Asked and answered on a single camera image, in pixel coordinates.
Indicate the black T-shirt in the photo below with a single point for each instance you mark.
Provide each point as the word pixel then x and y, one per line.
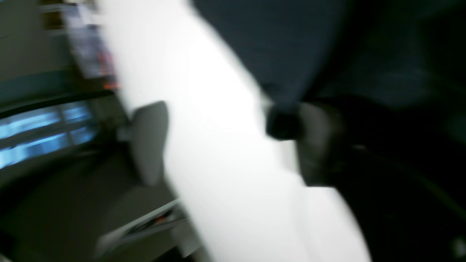
pixel 383 50

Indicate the white flat tray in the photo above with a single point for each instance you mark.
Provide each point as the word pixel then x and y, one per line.
pixel 166 217

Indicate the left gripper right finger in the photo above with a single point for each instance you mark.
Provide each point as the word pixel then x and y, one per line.
pixel 318 131

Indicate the orange clear screw box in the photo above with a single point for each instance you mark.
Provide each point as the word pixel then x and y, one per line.
pixel 83 26

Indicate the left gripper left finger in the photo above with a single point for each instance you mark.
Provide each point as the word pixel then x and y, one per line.
pixel 145 135

